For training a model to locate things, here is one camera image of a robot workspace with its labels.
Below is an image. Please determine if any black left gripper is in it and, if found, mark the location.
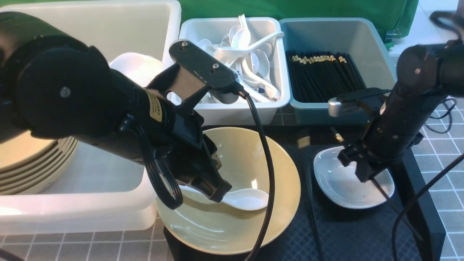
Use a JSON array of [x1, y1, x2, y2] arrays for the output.
[[159, 109, 232, 203]]

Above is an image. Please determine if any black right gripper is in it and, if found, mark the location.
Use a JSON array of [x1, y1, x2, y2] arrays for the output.
[[337, 142, 395, 182]]

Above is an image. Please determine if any white square sauce dish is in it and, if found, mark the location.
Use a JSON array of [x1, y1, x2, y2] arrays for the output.
[[313, 146, 386, 210]]

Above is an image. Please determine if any white ceramic soup spoon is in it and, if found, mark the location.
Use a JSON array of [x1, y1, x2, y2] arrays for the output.
[[178, 185, 269, 211]]

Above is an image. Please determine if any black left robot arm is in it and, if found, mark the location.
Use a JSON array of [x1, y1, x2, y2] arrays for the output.
[[1, 12, 232, 209]]

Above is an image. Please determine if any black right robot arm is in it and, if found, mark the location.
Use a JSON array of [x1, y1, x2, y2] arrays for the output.
[[336, 40, 464, 182]]

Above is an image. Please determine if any grey checked tablecloth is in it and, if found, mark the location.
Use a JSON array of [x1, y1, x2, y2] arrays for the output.
[[1, 100, 463, 261]]

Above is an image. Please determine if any black serving tray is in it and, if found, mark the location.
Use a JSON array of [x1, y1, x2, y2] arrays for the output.
[[163, 125, 446, 261]]

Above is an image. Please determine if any pile of black chopsticks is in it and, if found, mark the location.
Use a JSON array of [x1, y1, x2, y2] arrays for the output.
[[286, 50, 366, 103]]

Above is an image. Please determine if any large white plastic tub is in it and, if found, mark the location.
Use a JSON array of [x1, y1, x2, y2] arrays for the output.
[[1, 0, 181, 236]]

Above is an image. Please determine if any pile of white spoons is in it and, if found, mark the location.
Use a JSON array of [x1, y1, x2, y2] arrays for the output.
[[197, 14, 285, 102]]

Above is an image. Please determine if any stack of white dishes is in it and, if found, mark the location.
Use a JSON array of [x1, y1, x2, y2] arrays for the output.
[[109, 52, 163, 88]]

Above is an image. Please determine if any white spoon bin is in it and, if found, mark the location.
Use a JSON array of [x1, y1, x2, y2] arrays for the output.
[[179, 15, 290, 125]]

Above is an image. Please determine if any stack of yellow bowls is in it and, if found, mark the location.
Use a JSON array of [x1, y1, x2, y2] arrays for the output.
[[0, 132, 78, 196]]

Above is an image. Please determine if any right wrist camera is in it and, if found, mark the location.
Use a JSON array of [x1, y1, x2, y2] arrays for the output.
[[328, 88, 391, 117]]

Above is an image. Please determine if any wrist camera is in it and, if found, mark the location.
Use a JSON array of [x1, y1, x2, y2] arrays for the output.
[[146, 40, 239, 114], [328, 88, 391, 117]]

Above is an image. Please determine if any black left camera cable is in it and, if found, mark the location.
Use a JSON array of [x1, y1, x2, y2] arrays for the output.
[[232, 82, 276, 261]]

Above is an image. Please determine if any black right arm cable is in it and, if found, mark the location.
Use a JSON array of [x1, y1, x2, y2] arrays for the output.
[[370, 98, 464, 261]]

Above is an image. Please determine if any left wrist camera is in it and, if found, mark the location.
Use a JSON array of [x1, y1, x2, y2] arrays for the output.
[[146, 40, 239, 114]]

